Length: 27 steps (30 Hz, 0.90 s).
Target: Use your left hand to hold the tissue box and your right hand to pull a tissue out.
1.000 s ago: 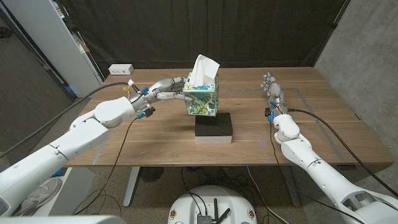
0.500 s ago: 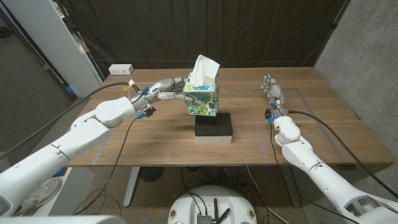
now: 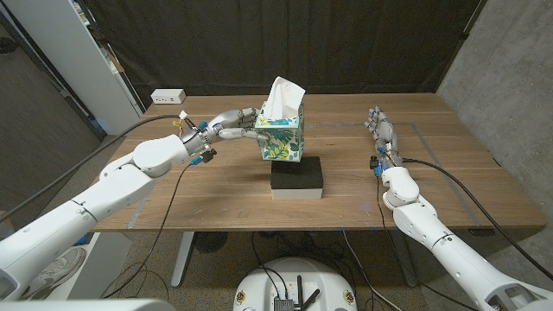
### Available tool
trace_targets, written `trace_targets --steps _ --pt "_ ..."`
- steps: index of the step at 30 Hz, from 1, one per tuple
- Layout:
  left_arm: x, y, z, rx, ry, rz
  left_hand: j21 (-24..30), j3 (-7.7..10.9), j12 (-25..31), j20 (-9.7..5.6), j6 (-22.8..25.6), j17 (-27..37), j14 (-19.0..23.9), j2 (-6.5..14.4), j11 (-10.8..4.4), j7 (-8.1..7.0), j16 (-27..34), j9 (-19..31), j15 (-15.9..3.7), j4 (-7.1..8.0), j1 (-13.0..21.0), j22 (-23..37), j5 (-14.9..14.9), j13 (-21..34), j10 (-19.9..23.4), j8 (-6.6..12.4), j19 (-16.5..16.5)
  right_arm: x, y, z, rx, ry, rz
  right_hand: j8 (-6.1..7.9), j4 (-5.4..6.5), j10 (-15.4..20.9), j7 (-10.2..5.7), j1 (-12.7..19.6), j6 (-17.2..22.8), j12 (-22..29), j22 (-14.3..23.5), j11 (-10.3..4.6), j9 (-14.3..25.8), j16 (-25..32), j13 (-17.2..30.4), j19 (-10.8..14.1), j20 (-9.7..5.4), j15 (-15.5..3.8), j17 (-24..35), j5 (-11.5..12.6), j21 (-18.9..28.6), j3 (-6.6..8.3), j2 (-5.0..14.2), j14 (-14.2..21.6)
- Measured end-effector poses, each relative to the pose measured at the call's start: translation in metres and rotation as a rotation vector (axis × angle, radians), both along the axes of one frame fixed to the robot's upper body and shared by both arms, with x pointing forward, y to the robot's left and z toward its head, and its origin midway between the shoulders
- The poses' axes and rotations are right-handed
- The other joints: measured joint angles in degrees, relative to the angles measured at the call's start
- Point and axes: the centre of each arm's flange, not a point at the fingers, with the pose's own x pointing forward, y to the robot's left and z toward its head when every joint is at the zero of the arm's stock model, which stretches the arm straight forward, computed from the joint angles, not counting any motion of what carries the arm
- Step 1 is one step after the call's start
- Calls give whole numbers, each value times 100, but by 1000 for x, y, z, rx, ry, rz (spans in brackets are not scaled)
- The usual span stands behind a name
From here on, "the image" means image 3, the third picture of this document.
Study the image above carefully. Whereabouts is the teal floral tissue box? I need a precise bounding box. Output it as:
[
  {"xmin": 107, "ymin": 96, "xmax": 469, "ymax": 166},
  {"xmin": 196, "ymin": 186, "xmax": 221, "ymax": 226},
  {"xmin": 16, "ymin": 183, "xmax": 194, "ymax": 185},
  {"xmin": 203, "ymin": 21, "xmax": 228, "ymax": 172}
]
[{"xmin": 254, "ymin": 102, "xmax": 305, "ymax": 163}]

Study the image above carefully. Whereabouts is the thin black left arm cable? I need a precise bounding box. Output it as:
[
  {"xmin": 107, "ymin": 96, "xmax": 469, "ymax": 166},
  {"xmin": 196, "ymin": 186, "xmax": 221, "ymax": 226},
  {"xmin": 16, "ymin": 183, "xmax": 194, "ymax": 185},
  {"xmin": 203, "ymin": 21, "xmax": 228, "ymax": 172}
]
[{"xmin": 101, "ymin": 162, "xmax": 200, "ymax": 300}]

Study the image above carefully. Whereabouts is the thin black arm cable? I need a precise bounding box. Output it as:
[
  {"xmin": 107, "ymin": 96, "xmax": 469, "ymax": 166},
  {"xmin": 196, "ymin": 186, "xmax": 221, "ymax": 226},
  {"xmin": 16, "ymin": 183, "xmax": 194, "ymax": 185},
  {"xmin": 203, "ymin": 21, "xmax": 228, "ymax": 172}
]
[
  {"xmin": 376, "ymin": 175, "xmax": 479, "ymax": 311},
  {"xmin": 101, "ymin": 162, "xmax": 200, "ymax": 300}
]

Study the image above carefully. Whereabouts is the cardboard box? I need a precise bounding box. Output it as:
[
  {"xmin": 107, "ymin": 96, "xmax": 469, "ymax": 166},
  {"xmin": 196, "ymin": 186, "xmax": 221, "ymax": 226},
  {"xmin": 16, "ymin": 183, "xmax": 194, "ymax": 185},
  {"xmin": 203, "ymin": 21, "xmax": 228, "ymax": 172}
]
[{"xmin": 0, "ymin": 210, "xmax": 15, "ymax": 241}]

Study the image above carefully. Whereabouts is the white cabinet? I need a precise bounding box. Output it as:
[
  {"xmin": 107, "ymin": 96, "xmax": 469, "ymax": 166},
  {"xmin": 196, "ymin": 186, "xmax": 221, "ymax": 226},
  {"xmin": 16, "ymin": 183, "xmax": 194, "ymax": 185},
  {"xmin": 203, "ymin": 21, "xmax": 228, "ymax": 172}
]
[{"xmin": 2, "ymin": 0, "xmax": 146, "ymax": 136}]

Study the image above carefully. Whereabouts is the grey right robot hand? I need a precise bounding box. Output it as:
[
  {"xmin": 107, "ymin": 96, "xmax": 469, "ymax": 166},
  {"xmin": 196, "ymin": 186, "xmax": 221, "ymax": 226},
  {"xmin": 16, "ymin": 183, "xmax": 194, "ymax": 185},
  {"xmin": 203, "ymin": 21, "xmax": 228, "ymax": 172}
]
[{"xmin": 364, "ymin": 105, "xmax": 404, "ymax": 168}]

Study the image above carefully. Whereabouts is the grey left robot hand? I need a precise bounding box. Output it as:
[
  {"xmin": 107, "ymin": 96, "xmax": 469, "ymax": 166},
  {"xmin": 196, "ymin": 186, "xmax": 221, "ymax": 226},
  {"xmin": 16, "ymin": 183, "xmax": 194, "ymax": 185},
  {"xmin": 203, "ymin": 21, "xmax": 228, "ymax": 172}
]
[{"xmin": 180, "ymin": 107, "xmax": 270, "ymax": 157}]

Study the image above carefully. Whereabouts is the white table leg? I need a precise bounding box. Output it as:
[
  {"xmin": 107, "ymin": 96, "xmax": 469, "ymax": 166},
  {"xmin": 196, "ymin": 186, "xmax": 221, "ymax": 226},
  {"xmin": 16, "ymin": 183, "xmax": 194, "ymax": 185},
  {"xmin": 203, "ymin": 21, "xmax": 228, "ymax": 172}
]
[{"xmin": 170, "ymin": 231, "xmax": 195, "ymax": 289}]

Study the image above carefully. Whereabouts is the grey table leg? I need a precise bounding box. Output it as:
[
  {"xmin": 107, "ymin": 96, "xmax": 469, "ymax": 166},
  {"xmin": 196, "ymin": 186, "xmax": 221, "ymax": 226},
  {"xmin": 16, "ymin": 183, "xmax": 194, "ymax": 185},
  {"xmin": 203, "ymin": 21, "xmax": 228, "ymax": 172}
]
[{"xmin": 391, "ymin": 229, "xmax": 419, "ymax": 289}]

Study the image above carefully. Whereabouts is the white floor cable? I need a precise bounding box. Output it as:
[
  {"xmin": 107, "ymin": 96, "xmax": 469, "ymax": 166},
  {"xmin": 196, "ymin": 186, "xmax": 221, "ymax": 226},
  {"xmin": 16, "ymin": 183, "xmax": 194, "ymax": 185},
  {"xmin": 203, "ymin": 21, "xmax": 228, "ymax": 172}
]
[{"xmin": 341, "ymin": 228, "xmax": 405, "ymax": 311}]

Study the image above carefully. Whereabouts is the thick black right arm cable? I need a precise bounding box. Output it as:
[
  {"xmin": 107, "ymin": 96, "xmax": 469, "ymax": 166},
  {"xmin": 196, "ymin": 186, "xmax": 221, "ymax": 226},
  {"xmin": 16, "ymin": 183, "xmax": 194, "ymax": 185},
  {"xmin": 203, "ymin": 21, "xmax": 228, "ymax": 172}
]
[{"xmin": 401, "ymin": 157, "xmax": 553, "ymax": 282}]

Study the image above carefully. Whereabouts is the white power strip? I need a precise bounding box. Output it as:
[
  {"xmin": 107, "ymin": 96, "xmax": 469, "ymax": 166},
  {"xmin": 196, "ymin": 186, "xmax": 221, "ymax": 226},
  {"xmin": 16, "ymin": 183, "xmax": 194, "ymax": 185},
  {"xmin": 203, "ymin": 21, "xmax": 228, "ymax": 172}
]
[{"xmin": 149, "ymin": 88, "xmax": 188, "ymax": 105}]

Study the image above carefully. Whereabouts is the black backdrop curtain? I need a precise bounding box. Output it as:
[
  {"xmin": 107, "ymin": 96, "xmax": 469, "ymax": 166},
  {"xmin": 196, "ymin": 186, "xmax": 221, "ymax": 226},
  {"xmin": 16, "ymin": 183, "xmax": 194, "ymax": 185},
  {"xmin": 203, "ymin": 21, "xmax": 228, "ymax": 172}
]
[{"xmin": 81, "ymin": 0, "xmax": 489, "ymax": 109}]

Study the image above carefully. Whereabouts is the black electronics box with antennas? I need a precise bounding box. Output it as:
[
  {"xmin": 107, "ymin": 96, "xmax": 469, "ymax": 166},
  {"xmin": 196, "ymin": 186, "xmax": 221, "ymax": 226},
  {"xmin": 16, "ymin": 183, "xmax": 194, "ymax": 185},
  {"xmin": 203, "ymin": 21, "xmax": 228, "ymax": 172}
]
[{"xmin": 273, "ymin": 274, "xmax": 321, "ymax": 311}]

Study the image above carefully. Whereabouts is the black torso cable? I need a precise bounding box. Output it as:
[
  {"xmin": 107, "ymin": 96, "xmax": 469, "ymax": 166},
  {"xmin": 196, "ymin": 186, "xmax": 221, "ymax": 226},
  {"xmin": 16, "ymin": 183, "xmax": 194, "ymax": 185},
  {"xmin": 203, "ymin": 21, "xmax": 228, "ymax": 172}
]
[{"xmin": 251, "ymin": 232, "xmax": 289, "ymax": 300}]

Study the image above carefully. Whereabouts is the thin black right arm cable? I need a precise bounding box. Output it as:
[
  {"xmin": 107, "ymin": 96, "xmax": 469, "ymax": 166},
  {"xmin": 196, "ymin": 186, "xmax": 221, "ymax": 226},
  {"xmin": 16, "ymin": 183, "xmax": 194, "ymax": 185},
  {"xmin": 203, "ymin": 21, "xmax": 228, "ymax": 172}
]
[{"xmin": 376, "ymin": 175, "xmax": 479, "ymax": 311}]

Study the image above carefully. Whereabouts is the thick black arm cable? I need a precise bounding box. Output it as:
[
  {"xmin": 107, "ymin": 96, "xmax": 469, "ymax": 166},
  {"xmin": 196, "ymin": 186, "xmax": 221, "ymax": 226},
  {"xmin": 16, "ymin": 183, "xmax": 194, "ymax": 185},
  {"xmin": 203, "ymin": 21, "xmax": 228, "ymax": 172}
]
[
  {"xmin": 0, "ymin": 113, "xmax": 185, "ymax": 224},
  {"xmin": 401, "ymin": 157, "xmax": 553, "ymax": 282}
]

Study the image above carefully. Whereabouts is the grey sneaker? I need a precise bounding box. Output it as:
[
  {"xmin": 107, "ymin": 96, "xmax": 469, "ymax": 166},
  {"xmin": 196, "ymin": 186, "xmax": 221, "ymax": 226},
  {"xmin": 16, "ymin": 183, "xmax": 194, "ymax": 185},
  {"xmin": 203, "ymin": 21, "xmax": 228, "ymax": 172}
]
[{"xmin": 19, "ymin": 245, "xmax": 87, "ymax": 300}]

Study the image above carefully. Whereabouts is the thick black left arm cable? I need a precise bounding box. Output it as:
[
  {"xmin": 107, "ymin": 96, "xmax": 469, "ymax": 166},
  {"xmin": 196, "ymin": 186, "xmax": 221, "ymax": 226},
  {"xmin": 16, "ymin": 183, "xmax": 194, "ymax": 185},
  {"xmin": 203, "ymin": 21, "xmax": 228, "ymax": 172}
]
[{"xmin": 0, "ymin": 113, "xmax": 185, "ymax": 224}]

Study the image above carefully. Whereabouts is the round black floor fan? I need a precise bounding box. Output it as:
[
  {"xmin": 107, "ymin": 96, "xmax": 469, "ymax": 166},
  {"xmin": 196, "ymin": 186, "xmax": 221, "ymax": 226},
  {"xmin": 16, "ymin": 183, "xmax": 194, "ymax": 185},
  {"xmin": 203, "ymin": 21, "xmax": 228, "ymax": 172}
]
[{"xmin": 193, "ymin": 231, "xmax": 229, "ymax": 254}]

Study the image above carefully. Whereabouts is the white tissue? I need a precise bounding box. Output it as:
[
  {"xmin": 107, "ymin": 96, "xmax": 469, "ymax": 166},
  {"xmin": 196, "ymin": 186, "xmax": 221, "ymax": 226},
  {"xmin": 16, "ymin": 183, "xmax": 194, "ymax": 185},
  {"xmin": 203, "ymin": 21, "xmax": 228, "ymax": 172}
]
[{"xmin": 262, "ymin": 76, "xmax": 307, "ymax": 121}]

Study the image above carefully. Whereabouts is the white robot torso base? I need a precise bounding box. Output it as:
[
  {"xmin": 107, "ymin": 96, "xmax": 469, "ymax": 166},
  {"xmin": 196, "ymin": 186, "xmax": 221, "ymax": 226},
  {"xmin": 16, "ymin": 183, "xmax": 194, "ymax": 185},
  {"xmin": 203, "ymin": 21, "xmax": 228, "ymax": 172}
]
[{"xmin": 232, "ymin": 257, "xmax": 359, "ymax": 311}]

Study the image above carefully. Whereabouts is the black and white foam block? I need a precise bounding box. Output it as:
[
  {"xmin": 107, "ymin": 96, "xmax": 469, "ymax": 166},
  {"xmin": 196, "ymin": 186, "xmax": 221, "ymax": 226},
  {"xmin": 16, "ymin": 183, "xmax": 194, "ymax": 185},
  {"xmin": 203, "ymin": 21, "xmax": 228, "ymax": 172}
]
[{"xmin": 270, "ymin": 155, "xmax": 325, "ymax": 201}]

